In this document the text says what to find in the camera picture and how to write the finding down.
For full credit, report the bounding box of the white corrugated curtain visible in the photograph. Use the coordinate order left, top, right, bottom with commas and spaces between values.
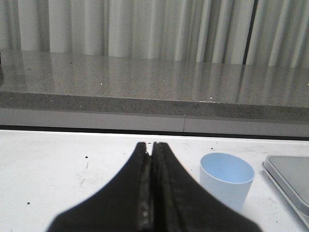
0, 0, 309, 68

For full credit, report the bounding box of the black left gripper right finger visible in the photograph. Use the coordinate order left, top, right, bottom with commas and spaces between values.
152, 143, 261, 232

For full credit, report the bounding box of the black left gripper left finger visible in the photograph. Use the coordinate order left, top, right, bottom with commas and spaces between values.
48, 143, 154, 232

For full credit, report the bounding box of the light blue plastic cup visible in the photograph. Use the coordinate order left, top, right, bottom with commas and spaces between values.
200, 152, 255, 212

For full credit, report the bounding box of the silver electronic kitchen scale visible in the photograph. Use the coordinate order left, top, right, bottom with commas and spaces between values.
262, 155, 309, 227

